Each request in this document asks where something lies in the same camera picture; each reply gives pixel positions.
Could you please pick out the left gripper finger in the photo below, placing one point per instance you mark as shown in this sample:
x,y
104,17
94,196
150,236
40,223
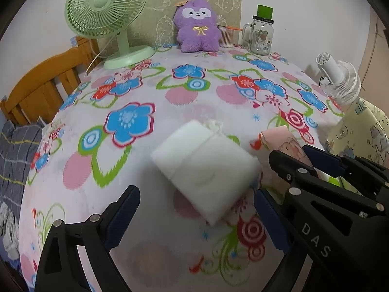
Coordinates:
x,y
291,167
368,177

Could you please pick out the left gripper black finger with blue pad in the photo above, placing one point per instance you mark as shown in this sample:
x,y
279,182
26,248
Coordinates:
x,y
288,270
60,268

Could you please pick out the pink cartoon cloth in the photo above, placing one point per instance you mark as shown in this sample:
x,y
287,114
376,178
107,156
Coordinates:
x,y
280,138

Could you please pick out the yellow cartoon fabric basket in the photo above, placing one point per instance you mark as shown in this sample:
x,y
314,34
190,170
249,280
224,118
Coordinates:
x,y
362,131

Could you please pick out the white towel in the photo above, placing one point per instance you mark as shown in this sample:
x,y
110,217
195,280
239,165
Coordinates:
x,y
210,170

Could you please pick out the crumpled white cloth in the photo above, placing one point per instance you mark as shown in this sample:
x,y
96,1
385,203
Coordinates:
x,y
9,232

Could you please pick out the white floor fan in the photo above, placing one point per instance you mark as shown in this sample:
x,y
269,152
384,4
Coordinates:
x,y
340,80

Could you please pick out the beige door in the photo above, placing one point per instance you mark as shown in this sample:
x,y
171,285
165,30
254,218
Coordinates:
x,y
373,70

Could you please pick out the grey plaid pillow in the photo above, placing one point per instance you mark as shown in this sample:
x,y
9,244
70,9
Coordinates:
x,y
18,146

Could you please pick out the floral tablecloth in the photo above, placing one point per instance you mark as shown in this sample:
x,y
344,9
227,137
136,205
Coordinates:
x,y
101,141

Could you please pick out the glass mug jar green lid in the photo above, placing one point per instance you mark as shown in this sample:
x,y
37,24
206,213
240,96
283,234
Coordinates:
x,y
258,35

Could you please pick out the cotton swab jar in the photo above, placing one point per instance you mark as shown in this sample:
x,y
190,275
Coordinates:
x,y
227,33

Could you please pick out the purple plush toy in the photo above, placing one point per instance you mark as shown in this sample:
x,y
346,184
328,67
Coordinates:
x,y
197,27

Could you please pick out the green desk fan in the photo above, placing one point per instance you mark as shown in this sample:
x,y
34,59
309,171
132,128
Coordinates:
x,y
95,19

